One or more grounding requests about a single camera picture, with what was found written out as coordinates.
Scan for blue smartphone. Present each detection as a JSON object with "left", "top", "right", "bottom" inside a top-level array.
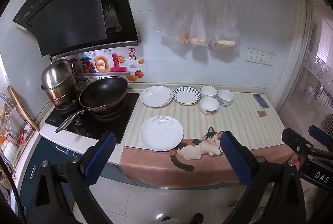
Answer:
[{"left": 252, "top": 93, "right": 269, "bottom": 109}]

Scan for white ribbed door frame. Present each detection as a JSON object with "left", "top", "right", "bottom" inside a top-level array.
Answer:
[{"left": 276, "top": 0, "right": 313, "bottom": 112}]

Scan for black glass cooktop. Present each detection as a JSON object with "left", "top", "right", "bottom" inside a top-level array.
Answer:
[{"left": 45, "top": 92, "right": 141, "bottom": 145}]

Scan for plain white plate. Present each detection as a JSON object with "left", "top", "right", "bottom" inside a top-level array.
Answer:
[{"left": 139, "top": 115, "right": 184, "bottom": 152}]

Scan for wire kitchen rack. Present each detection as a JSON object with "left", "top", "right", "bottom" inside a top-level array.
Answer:
[{"left": 0, "top": 91, "right": 35, "bottom": 171}]

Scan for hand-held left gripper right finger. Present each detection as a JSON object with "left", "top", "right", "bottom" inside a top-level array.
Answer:
[{"left": 220, "top": 131, "right": 306, "bottom": 224}]

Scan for clear plastic bag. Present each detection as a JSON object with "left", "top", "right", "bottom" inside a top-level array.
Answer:
[
  {"left": 190, "top": 0, "right": 210, "bottom": 47},
  {"left": 156, "top": 0, "right": 198, "bottom": 45}
]

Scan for black range hood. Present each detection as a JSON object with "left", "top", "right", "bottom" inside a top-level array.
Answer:
[{"left": 12, "top": 0, "right": 141, "bottom": 57}]

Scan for white plate with floral print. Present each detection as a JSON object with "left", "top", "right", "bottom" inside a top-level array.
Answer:
[{"left": 140, "top": 86, "right": 173, "bottom": 108}]

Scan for white bowl with red flowers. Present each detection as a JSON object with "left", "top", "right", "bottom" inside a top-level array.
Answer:
[{"left": 200, "top": 97, "right": 220, "bottom": 115}]

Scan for dark wok with steel handle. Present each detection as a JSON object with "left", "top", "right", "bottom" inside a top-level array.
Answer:
[{"left": 55, "top": 76, "right": 129, "bottom": 134}]

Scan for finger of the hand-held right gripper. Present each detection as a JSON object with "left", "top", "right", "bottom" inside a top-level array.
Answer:
[
  {"left": 282, "top": 128, "right": 317, "bottom": 162},
  {"left": 308, "top": 125, "right": 333, "bottom": 148}
]

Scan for blue kitchen cabinet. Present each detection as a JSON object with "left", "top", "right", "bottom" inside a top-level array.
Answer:
[{"left": 19, "top": 133, "right": 146, "bottom": 214}]

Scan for wooden cutting board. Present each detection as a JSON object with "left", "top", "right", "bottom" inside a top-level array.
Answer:
[{"left": 6, "top": 86, "right": 39, "bottom": 132}]

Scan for white bowl with blue print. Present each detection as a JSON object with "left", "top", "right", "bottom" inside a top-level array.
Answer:
[{"left": 217, "top": 89, "right": 235, "bottom": 107}]

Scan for glass door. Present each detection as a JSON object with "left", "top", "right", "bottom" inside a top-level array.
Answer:
[{"left": 282, "top": 5, "right": 333, "bottom": 136}]

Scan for white bowl with dark rim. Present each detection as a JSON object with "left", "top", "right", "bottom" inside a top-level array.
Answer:
[{"left": 200, "top": 85, "right": 218, "bottom": 99}]

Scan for clear bag with beige block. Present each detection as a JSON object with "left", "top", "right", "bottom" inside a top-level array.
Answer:
[{"left": 208, "top": 0, "right": 241, "bottom": 52}]

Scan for striped mat with cat print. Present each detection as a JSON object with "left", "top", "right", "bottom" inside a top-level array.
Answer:
[{"left": 119, "top": 89, "right": 298, "bottom": 189}]

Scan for white plate with blue stripes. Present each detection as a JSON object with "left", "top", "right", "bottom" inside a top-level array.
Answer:
[{"left": 173, "top": 86, "right": 201, "bottom": 105}]

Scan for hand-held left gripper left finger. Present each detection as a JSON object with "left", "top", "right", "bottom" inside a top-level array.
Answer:
[{"left": 27, "top": 132, "right": 116, "bottom": 224}]

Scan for stainless steel steamer pot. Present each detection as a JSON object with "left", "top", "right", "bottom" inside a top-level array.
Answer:
[{"left": 40, "top": 57, "right": 80, "bottom": 108}]

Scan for colourful wall stickers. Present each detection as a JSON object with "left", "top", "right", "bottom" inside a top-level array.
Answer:
[{"left": 65, "top": 48, "right": 145, "bottom": 82}]

